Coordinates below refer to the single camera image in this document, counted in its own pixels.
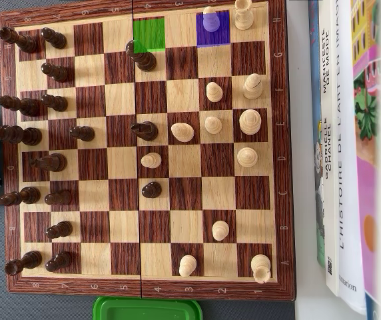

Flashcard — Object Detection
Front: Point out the light wooden pawn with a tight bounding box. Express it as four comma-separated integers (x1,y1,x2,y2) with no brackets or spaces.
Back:
204,116,223,135
212,220,230,241
171,123,194,142
202,5,221,33
179,255,198,278
140,152,162,169
206,81,224,103

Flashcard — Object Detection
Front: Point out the wooden folding chess board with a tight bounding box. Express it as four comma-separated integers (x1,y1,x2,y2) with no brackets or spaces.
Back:
0,0,297,303

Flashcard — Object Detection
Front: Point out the dark wooden pawn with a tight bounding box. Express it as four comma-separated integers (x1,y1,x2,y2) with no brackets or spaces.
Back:
40,27,67,50
41,94,69,113
45,251,73,273
141,181,163,200
69,125,95,141
45,221,73,239
41,62,69,83
44,190,73,206

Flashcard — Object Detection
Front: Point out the dark wooden knight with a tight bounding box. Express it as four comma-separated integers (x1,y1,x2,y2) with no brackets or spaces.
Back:
131,121,159,141
29,153,68,173

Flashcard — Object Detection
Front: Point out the light wooden bishop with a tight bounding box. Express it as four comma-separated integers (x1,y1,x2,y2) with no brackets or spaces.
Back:
242,73,264,100

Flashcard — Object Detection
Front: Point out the light wooden rook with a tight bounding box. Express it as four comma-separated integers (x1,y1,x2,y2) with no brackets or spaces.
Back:
250,253,272,285
234,0,254,31

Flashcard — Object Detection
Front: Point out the green spine book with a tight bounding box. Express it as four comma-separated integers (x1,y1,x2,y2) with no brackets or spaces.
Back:
308,0,335,267

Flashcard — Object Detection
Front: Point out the green plastic container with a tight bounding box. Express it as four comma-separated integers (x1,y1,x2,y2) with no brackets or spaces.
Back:
93,295,203,320

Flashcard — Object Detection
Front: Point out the white art history book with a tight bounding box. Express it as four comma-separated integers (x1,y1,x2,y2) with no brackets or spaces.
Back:
323,0,368,316

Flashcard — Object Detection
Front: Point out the dark wooden bishop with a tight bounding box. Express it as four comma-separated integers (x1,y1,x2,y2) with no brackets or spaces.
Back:
0,186,41,207
0,95,41,117

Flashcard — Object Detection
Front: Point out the dark wooden king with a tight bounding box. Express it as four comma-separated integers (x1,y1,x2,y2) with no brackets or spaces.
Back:
0,125,43,146

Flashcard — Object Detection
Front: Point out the colourful pink book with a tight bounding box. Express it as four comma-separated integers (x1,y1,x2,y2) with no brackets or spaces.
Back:
349,0,381,320

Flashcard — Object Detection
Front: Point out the dark wooden rook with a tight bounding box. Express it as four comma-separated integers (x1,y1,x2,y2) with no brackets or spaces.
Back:
0,26,39,54
4,250,43,276

